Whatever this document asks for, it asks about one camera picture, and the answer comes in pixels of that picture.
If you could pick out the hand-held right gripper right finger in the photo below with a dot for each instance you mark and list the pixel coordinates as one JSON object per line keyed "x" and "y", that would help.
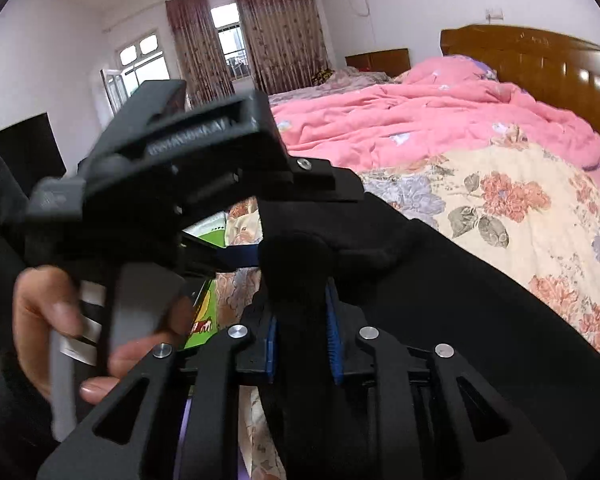
{"x": 334, "y": 340}

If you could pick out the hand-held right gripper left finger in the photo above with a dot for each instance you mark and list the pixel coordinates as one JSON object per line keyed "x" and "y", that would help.
{"x": 271, "y": 345}

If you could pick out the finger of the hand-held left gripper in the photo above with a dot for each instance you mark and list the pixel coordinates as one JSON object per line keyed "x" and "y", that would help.
{"x": 325, "y": 180}
{"x": 235, "y": 257}

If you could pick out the black pants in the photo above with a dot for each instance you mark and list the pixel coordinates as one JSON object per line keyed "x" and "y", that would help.
{"x": 455, "y": 360}

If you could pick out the person's left hand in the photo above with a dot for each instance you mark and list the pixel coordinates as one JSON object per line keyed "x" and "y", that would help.
{"x": 40, "y": 305}

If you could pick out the green printed box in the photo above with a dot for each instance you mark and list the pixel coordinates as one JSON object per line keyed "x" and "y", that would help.
{"x": 202, "y": 320}

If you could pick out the white framed window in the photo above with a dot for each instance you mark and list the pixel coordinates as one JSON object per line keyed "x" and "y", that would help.
{"x": 140, "y": 70}

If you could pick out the grey patterned blanket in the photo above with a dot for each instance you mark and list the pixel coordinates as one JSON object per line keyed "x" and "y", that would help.
{"x": 340, "y": 85}

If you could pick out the dark yellow cushion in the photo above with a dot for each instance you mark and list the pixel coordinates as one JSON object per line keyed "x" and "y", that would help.
{"x": 322, "y": 76}

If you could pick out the brown patterned curtain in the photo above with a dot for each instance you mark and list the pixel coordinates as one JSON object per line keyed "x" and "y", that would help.
{"x": 280, "y": 30}
{"x": 192, "y": 50}

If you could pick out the pink quilt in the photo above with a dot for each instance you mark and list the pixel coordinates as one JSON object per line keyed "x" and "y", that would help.
{"x": 430, "y": 115}

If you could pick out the small wooden headboard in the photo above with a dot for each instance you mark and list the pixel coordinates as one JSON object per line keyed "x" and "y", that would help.
{"x": 380, "y": 62}

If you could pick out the window between curtains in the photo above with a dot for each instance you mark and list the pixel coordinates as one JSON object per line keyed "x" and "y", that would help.
{"x": 230, "y": 40}

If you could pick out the black television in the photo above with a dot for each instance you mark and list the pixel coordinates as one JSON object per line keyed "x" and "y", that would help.
{"x": 27, "y": 150}

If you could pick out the floral bed sheet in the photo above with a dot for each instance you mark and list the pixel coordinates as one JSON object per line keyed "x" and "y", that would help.
{"x": 505, "y": 200}

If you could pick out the purple pillow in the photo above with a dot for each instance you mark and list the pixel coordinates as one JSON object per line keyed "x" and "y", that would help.
{"x": 485, "y": 69}

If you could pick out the large wooden bed headboard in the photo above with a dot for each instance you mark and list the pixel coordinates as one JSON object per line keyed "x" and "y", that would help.
{"x": 540, "y": 55}

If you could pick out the white wall socket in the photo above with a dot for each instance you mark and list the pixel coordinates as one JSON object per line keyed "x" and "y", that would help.
{"x": 493, "y": 14}

